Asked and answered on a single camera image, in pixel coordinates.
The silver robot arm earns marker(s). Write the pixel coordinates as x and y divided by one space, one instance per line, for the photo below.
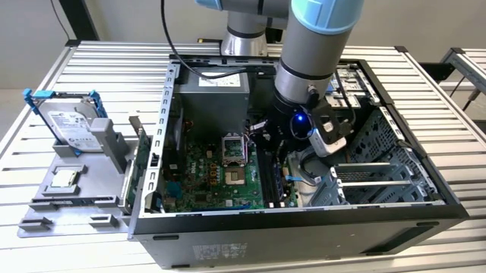
315 51

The black RAM slot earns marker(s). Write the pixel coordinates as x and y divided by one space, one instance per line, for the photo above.
267 182
283 204

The grey metal drive bay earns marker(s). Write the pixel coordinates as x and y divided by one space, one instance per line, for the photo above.
343 102

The grey power supply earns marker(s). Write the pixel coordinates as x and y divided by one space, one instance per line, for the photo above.
212 113

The CPU socket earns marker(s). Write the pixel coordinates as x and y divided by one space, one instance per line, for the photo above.
235 176

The perforated metal disk bay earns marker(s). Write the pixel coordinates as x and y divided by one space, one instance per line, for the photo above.
379 133

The green motherboard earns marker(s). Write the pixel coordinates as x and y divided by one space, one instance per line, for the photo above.
235 196

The black case fan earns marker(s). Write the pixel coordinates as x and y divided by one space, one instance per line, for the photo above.
175 136

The blue expansion slot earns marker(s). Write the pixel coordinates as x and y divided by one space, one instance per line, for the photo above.
223 209

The green graphics card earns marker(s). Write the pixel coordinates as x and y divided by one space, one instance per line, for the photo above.
142 153

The black PC case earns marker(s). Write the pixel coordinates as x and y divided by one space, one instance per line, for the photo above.
266 244

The metal slat side table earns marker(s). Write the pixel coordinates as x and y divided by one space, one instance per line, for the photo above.
466 65

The grey parts rack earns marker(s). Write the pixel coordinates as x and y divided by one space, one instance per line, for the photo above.
95 182

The hard disk in blue carrier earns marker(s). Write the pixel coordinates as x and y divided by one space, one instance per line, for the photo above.
68 122

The silver CPU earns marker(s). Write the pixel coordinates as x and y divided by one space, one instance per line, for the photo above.
65 177

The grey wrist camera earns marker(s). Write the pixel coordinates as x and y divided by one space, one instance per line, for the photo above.
328 145

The black metal post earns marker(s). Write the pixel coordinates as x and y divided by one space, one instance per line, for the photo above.
85 20

